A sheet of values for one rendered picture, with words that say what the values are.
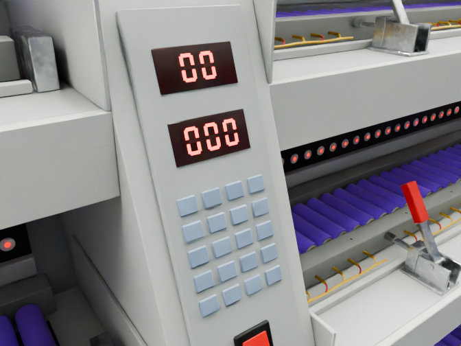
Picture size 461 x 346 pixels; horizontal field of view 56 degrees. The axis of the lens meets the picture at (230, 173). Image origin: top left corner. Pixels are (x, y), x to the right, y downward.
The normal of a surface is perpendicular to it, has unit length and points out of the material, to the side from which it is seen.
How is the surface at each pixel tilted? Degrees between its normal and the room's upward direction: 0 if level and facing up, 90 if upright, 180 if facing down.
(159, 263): 90
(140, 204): 90
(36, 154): 111
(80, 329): 21
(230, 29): 90
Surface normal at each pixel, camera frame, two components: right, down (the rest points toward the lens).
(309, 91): 0.58, 0.36
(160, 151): 0.54, 0.01
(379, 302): 0.01, -0.90
